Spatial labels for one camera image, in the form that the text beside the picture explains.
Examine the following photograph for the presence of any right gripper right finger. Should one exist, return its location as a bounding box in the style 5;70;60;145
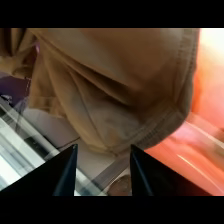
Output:
129;143;212;197

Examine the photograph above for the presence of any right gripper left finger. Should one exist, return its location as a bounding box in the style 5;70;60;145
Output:
0;143;79;197

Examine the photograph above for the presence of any brown T-shirt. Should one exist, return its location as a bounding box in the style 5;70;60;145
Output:
0;28;201;156

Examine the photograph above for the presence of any silver frame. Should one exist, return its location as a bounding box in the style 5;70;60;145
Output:
0;96;132;197

